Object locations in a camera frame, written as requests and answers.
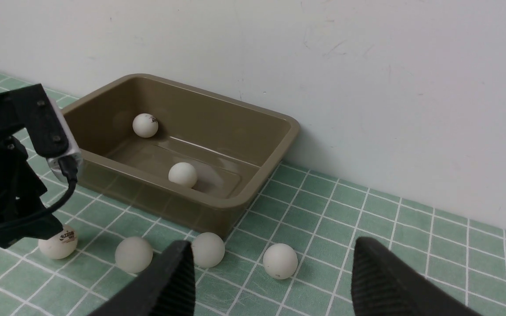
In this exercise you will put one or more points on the olive green plastic bin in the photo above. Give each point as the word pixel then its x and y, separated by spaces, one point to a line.
pixel 234 146

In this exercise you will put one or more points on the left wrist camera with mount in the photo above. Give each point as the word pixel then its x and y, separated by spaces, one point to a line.
pixel 29 108

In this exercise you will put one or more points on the white ping-pong ball printed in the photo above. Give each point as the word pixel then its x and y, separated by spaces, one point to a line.
pixel 61 245

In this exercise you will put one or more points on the white ping-pong ball with logo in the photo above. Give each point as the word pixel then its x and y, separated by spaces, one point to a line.
pixel 145 125

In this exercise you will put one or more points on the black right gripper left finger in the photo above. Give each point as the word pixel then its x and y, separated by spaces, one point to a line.
pixel 165 288

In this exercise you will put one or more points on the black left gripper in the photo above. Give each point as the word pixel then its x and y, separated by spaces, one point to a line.
pixel 20 187

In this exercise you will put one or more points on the white ping-pong ball speckled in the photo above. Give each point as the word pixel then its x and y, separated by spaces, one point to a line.
pixel 208 250

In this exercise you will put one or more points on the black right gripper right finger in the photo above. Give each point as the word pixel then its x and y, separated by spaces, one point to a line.
pixel 384 285

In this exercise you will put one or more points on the white ping-pong ball plain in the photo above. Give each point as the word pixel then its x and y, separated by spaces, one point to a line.
pixel 183 174

